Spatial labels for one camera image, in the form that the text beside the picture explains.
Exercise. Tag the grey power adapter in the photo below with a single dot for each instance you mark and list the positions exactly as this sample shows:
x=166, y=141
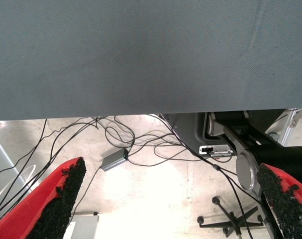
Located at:
x=113, y=160

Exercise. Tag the small aluminium corner bracket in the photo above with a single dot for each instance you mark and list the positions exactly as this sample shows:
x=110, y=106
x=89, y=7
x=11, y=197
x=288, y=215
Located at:
x=297, y=119

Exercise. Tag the grey metal table leg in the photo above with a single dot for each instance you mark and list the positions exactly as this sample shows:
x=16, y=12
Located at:
x=2, y=154

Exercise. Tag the black office chair base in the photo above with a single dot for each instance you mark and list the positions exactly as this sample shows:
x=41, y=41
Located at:
x=230, y=220

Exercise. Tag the grey metal box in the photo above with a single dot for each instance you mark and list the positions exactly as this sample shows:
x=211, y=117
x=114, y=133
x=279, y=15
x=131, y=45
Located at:
x=83, y=226

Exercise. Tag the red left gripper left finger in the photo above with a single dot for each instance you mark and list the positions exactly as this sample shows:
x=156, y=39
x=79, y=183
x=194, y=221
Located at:
x=29, y=211

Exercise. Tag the short aluminium profile post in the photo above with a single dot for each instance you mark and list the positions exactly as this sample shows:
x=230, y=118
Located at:
x=288, y=129

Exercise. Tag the black chair castor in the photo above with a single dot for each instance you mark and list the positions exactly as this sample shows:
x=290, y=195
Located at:
x=216, y=200
x=225, y=231
x=200, y=219
x=260, y=218

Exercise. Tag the grey metal base plate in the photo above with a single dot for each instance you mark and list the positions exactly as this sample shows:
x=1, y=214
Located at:
x=188, y=129

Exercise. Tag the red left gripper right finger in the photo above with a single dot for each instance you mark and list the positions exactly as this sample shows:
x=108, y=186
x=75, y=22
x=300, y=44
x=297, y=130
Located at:
x=290, y=206

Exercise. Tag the dark grey table cloth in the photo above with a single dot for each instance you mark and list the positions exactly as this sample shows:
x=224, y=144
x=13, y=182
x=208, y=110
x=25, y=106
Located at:
x=140, y=49

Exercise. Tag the small white device box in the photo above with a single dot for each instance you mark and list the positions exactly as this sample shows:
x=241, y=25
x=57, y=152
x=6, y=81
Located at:
x=215, y=150

